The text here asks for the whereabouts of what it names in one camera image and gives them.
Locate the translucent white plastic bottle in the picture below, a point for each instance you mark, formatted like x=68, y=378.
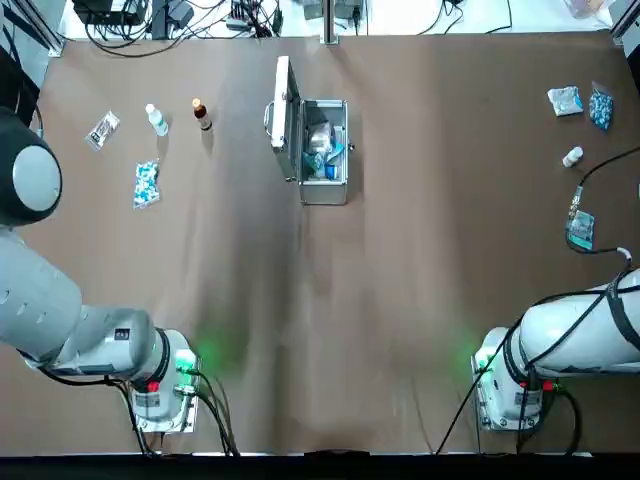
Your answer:
x=157, y=122

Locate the blue cotton swab packet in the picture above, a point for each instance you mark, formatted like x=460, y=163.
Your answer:
x=312, y=160

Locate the small white pill bottle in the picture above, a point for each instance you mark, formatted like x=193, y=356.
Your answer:
x=572, y=157

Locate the white gauze packet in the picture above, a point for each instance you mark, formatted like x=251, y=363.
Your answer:
x=320, y=136

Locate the small bottle blue label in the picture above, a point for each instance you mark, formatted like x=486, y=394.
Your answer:
x=330, y=172

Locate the clear bag of vials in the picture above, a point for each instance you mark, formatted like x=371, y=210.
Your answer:
x=102, y=130

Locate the white blue soft packet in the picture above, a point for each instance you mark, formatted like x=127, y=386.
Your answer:
x=565, y=101

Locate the black power adapter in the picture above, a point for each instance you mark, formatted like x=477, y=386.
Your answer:
x=180, y=10

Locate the black network switch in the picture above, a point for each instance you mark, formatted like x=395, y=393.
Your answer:
x=107, y=12

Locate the aluminium frame post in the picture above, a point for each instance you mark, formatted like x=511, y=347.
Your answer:
x=45, y=37
x=330, y=22

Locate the bag of blue white capsules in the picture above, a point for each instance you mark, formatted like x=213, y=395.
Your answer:
x=146, y=185
x=601, y=107

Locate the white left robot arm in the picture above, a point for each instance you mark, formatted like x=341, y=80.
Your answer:
x=50, y=310

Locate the green blister packet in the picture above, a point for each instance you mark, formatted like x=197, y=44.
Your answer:
x=581, y=230

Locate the brown bottle orange cap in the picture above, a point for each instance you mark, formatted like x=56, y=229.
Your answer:
x=201, y=116

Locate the black usb hub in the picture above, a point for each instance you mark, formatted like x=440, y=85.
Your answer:
x=247, y=22

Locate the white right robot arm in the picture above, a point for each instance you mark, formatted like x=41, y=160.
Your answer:
x=565, y=335

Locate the aluminium medicine case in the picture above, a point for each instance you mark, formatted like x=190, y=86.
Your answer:
x=286, y=110

